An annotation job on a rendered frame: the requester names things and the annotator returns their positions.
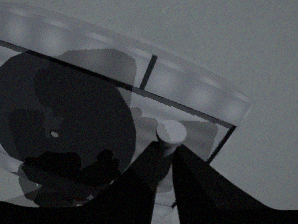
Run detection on grey metal pin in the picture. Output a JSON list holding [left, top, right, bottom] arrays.
[[157, 120, 186, 186]]

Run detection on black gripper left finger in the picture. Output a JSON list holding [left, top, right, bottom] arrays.
[[0, 141, 161, 224]]

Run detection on dark grey round disc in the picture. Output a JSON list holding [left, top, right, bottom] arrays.
[[0, 49, 136, 188]]

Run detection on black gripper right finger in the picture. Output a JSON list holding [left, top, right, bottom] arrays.
[[172, 144, 298, 224]]

